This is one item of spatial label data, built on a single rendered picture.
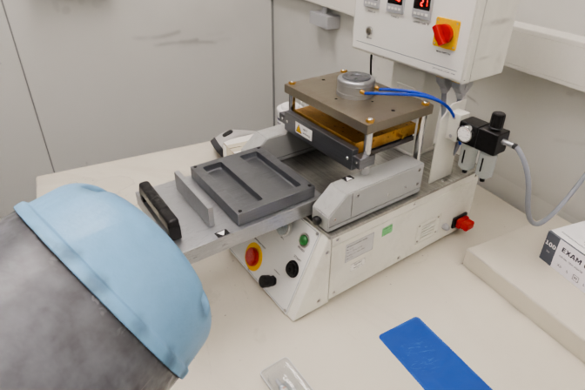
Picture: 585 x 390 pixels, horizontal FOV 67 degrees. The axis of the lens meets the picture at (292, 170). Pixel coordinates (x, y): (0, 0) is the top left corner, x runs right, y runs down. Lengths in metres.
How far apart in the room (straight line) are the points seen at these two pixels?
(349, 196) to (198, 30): 1.68
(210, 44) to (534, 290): 1.86
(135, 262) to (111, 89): 2.15
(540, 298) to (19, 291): 0.93
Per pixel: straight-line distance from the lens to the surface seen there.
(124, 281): 0.20
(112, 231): 0.21
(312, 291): 0.89
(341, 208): 0.82
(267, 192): 0.82
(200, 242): 0.76
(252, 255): 0.98
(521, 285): 1.03
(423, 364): 0.89
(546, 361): 0.97
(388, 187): 0.89
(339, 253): 0.87
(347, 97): 0.93
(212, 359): 0.87
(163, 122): 2.44
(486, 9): 0.93
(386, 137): 0.92
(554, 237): 1.07
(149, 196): 0.82
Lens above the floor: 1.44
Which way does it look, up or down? 30 degrees down
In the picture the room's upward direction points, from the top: straight up
